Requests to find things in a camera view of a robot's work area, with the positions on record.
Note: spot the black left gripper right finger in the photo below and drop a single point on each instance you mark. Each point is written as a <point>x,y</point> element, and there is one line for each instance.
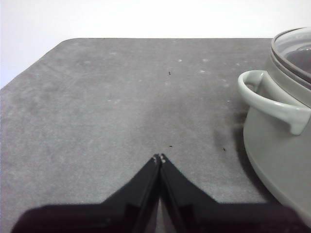
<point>206,216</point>

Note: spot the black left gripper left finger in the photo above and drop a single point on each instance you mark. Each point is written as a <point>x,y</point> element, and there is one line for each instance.
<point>116,216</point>

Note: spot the glass lid with green knob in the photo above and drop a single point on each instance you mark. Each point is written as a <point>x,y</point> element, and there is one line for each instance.
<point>289,48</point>

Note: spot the pale green electric steamer pot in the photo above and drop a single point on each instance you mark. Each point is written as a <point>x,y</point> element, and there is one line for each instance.
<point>272,150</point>

